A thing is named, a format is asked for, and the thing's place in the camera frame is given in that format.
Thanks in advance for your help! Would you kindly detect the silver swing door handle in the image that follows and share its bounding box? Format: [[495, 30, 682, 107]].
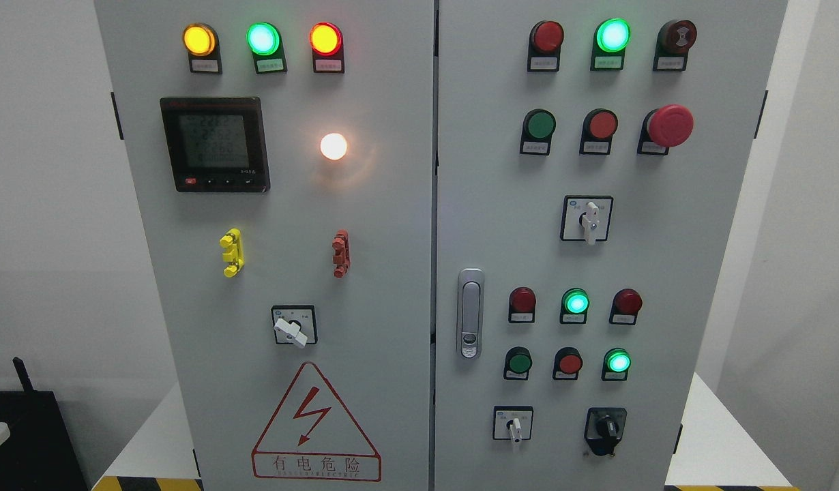
[[456, 268, 485, 359]]

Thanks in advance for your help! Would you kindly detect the grey left cabinet door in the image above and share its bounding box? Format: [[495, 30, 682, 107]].
[[95, 1, 435, 490]]

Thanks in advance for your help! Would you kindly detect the grey cabinet door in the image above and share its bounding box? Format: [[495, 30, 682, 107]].
[[435, 1, 787, 490], [95, 1, 435, 490]]

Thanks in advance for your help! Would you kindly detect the grey right cabinet door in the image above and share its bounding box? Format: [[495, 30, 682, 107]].
[[435, 1, 787, 490]]

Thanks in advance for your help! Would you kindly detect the red terminal connector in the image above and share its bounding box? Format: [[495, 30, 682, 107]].
[[332, 229, 351, 279]]

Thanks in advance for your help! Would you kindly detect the dark red indicator light left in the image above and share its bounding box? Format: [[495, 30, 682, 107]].
[[509, 286, 537, 323]]

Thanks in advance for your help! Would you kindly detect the dark red indicator light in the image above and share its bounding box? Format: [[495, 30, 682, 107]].
[[608, 288, 643, 325], [509, 286, 537, 323]]

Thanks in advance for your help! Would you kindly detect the white lit indicator light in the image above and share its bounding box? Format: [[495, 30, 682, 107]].
[[319, 132, 349, 161]]

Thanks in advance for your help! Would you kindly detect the green indicator light middle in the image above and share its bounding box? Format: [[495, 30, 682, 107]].
[[559, 287, 590, 325]]

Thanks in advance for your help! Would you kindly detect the green indicator light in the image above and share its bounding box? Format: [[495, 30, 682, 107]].
[[590, 18, 631, 71], [559, 287, 590, 325], [601, 348, 632, 381], [246, 22, 286, 74]]

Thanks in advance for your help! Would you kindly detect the green push button upper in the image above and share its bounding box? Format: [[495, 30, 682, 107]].
[[520, 108, 556, 155]]

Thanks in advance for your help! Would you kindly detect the yellow terminal connector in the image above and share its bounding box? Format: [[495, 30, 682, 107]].
[[219, 228, 245, 278]]

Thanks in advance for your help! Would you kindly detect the red push button lower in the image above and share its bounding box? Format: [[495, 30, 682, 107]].
[[553, 347, 584, 381]]

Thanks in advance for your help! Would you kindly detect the red push button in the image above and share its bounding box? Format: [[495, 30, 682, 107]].
[[579, 108, 618, 155], [553, 347, 584, 381]]

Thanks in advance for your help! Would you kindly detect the dark red indicator light right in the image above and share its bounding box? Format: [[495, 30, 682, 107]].
[[608, 288, 643, 325]]

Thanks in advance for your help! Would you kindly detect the red push button upper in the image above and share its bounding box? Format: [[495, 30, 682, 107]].
[[579, 108, 618, 155]]

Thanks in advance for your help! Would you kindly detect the red electrical hazard sticker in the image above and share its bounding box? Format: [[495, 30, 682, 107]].
[[252, 361, 382, 482]]

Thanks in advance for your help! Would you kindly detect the red lit indicator light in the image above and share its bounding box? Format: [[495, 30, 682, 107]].
[[308, 22, 345, 74]]

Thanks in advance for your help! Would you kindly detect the black digital power meter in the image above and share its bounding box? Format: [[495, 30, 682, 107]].
[[160, 97, 269, 193]]

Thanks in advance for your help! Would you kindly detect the green indicator light lower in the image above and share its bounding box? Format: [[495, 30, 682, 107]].
[[601, 348, 632, 381]]

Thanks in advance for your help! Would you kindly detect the red indicator light top right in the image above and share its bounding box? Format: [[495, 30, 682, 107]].
[[527, 20, 564, 72]]

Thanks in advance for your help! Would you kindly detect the green indicator light top left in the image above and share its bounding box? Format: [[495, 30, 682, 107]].
[[246, 22, 286, 74]]

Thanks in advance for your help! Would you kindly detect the red emergency stop button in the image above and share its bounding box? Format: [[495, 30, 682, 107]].
[[636, 104, 694, 155]]

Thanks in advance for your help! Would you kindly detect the green indicator light top right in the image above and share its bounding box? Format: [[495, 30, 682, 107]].
[[590, 18, 631, 71]]

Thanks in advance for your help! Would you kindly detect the yellow indicator light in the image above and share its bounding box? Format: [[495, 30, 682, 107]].
[[182, 23, 222, 74]]

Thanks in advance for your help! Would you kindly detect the dark red buzzer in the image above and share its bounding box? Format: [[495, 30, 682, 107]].
[[653, 19, 697, 72]]

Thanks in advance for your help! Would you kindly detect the black box with antenna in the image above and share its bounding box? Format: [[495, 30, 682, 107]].
[[0, 357, 85, 490]]

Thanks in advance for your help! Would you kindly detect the white lever selector switch left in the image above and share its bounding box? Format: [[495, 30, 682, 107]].
[[271, 305, 319, 348]]

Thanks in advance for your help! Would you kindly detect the white lever selector switch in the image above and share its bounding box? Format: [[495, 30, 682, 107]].
[[493, 405, 534, 443], [271, 305, 319, 348], [560, 195, 614, 245]]

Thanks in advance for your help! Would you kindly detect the white lever selector switch upper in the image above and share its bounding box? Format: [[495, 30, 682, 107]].
[[560, 195, 614, 245]]

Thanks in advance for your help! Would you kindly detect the white lever selector switch lower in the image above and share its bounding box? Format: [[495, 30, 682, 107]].
[[493, 405, 534, 443]]

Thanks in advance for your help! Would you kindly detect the black knob selector switch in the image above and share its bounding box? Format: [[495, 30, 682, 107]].
[[584, 407, 628, 456]]

